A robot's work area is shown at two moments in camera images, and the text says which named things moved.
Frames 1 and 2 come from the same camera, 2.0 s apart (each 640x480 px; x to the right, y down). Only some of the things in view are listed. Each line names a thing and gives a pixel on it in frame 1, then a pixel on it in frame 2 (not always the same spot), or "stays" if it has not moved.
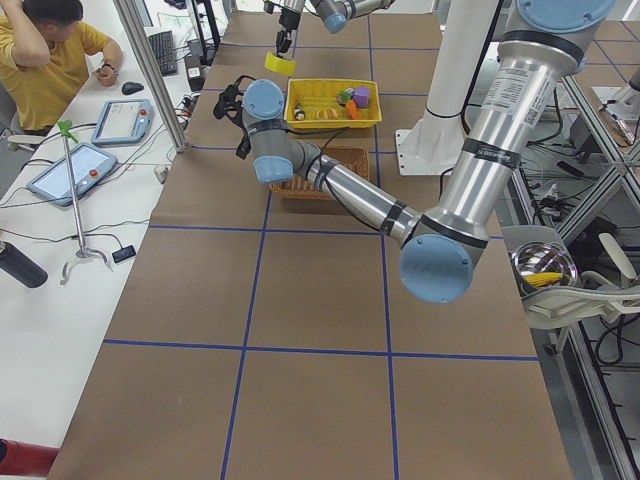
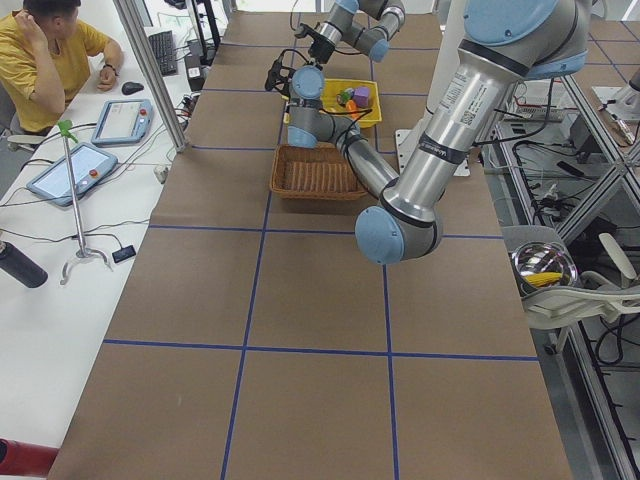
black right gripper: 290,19 -> 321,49
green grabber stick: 68,133 stays
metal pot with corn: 538,265 stays
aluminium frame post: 148,64 stays
